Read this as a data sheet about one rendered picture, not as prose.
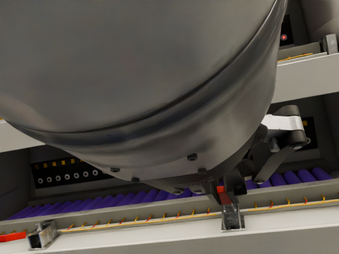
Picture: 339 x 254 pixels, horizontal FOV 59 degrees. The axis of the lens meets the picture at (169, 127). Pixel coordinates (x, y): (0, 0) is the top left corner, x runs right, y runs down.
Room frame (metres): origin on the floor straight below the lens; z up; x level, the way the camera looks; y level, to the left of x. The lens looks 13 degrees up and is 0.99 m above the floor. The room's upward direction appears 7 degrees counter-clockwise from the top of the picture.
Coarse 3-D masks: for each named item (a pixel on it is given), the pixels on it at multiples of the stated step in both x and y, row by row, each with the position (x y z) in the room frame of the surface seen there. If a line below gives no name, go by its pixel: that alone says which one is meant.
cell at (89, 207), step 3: (96, 198) 0.55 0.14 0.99; (99, 198) 0.55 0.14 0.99; (93, 201) 0.53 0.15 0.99; (96, 201) 0.54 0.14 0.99; (99, 201) 0.54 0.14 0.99; (90, 204) 0.52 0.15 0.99; (93, 204) 0.52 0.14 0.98; (96, 204) 0.53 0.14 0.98; (84, 207) 0.51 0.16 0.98; (87, 207) 0.51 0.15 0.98; (90, 207) 0.51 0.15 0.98; (93, 207) 0.52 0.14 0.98; (81, 210) 0.50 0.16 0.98; (84, 210) 0.50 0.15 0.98
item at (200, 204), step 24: (264, 192) 0.41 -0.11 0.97; (288, 192) 0.40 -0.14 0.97; (312, 192) 0.40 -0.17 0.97; (336, 192) 0.39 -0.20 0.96; (48, 216) 0.49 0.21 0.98; (72, 216) 0.47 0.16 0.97; (96, 216) 0.46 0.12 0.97; (120, 216) 0.45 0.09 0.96; (144, 216) 0.45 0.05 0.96; (168, 216) 0.44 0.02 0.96; (192, 216) 0.42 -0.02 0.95
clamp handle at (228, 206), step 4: (220, 188) 0.32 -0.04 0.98; (224, 188) 0.32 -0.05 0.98; (220, 192) 0.32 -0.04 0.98; (224, 192) 0.32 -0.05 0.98; (220, 196) 0.33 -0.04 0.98; (224, 196) 0.33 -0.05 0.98; (220, 200) 0.34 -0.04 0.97; (224, 200) 0.34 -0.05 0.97; (228, 200) 0.34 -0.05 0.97; (224, 204) 0.35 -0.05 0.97; (228, 204) 0.36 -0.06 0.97; (232, 204) 0.36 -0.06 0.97; (228, 208) 0.37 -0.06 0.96; (232, 208) 0.37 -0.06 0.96; (228, 212) 0.38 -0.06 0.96; (232, 212) 0.38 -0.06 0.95
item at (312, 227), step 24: (48, 192) 0.62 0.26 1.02; (0, 216) 0.57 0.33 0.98; (264, 216) 0.40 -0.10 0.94; (288, 216) 0.38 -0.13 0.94; (312, 216) 0.37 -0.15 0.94; (336, 216) 0.36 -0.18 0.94; (24, 240) 0.48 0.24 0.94; (72, 240) 0.44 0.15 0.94; (96, 240) 0.43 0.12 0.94; (120, 240) 0.41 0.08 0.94; (144, 240) 0.40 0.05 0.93; (168, 240) 0.39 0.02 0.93; (192, 240) 0.38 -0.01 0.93; (216, 240) 0.37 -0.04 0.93; (240, 240) 0.37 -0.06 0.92; (264, 240) 0.36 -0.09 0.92; (288, 240) 0.36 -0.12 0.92; (312, 240) 0.35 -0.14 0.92; (336, 240) 0.35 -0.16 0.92
